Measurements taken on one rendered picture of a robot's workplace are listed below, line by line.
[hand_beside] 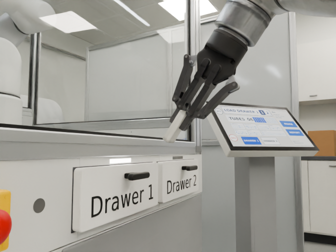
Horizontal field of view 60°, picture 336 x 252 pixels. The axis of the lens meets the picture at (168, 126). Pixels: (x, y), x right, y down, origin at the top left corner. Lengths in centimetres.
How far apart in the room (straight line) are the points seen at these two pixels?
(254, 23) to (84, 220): 45
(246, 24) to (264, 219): 112
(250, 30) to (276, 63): 173
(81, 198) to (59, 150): 9
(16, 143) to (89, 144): 16
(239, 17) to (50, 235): 48
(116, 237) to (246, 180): 91
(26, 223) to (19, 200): 4
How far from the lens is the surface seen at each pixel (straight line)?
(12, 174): 47
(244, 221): 151
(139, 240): 76
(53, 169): 51
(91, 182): 55
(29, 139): 48
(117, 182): 62
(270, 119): 156
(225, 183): 231
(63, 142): 52
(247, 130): 139
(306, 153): 156
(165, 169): 81
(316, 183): 346
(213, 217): 238
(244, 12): 56
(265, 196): 151
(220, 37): 56
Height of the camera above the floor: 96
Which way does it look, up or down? 5 degrees up
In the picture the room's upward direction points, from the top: straight up
